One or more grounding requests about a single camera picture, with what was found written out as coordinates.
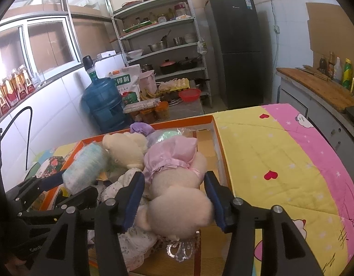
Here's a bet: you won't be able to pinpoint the pink plastic bucket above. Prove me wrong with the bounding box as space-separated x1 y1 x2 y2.
139 70 157 94

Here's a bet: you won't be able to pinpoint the green condiment bottle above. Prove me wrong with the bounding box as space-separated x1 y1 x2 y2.
341 58 353 90

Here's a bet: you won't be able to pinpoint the black cable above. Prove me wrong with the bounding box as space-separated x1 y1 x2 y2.
0 106 33 171

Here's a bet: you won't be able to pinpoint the grey kitchen counter cabinet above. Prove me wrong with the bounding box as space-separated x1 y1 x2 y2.
277 72 354 181

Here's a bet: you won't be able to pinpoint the green sponge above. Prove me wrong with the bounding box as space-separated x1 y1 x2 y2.
146 128 189 148

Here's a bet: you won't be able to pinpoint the red plastic basket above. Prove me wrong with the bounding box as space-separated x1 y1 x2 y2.
178 89 201 102

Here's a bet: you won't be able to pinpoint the blue water jug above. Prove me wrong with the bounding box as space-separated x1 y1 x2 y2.
82 67 128 133

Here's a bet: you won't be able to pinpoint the colourful cartoon bed sheet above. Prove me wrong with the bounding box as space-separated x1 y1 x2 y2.
24 103 354 276

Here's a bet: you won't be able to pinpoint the black wok pan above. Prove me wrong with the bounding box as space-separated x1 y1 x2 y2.
178 56 202 70

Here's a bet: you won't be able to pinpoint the orange shallow cardboard box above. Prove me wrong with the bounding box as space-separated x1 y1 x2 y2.
30 115 234 276

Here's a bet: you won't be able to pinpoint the dark sauce bottle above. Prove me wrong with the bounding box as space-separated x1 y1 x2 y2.
318 55 328 75

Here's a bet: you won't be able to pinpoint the egg tray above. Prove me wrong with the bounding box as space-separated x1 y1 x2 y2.
158 78 190 92

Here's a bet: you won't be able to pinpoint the white green rice bag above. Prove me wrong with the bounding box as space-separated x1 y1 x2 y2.
108 64 141 104

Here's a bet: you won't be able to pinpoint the brown cardboard sheet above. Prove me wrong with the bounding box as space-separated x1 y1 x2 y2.
306 3 354 70

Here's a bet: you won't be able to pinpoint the black refrigerator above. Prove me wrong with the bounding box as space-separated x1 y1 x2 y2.
204 0 263 110

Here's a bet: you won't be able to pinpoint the white bowl on shelf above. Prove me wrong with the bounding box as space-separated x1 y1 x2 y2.
126 49 143 60

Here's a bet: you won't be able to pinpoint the bananas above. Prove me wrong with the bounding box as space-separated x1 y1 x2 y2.
139 89 161 101

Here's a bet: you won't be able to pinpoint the jars with orange contents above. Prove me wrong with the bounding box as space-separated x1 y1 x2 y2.
131 101 170 124

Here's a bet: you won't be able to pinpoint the white metal shelf rack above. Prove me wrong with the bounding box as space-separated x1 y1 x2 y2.
111 0 212 102

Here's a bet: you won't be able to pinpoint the red lidded pot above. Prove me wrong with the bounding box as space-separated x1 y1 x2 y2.
159 59 179 75

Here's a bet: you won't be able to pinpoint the black water pump dispenser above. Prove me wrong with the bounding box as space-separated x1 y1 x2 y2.
82 55 95 70

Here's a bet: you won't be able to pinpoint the pink dress teddy bear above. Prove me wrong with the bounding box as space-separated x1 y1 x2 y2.
135 135 214 241

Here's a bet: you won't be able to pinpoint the purple dress teddy bear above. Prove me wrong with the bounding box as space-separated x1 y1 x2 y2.
102 132 148 170

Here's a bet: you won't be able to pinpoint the floral tissue pack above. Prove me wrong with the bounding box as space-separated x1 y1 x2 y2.
25 156 65 179

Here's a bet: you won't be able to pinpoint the white condiment bottle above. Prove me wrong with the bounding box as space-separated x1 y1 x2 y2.
333 57 343 84

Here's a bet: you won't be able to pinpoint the sliding glass window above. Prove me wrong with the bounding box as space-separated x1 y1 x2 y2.
0 15 81 97

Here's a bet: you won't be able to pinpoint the green gardenia tissue pack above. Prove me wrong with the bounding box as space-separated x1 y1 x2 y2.
62 142 108 194

